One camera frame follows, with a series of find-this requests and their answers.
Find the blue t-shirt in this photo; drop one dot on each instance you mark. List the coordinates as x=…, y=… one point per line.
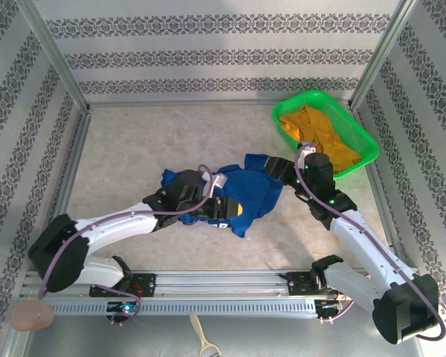
x=252, y=189

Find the green plastic mesh basket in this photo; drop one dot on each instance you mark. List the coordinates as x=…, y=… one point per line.
x=351, y=122

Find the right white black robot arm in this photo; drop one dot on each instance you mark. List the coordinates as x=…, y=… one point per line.
x=364, y=245

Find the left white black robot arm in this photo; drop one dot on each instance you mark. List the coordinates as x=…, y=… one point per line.
x=115, y=228

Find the orange cloth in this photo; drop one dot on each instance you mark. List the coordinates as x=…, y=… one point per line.
x=319, y=130

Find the beige plastic peeler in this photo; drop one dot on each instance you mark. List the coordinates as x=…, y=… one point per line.
x=197, y=327

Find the right small circuit board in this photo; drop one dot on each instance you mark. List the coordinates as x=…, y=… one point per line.
x=331, y=305

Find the small circuit board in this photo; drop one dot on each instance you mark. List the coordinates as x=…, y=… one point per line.
x=331, y=305
x=124, y=308

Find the left small circuit board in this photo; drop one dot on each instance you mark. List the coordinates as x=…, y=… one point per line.
x=124, y=308

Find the pink translucent cup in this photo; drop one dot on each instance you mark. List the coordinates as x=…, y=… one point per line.
x=31, y=316

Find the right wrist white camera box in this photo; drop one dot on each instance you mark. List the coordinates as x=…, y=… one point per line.
x=308, y=149

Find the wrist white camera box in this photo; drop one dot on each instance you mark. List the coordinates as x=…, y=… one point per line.
x=219, y=181
x=308, y=149

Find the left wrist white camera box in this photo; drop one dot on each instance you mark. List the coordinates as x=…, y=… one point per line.
x=219, y=181

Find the aluminium table side rail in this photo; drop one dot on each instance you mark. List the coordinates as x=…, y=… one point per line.
x=65, y=186
x=384, y=208

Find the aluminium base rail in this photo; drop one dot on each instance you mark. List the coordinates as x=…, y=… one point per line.
x=226, y=284

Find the aluminium table back rail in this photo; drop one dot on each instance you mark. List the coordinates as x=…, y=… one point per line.
x=189, y=103

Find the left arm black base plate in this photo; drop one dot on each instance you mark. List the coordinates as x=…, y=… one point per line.
x=148, y=284

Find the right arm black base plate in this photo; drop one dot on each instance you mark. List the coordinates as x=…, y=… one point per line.
x=297, y=284

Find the aluminium frame post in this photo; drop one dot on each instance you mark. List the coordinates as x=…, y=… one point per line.
x=384, y=52
x=52, y=52

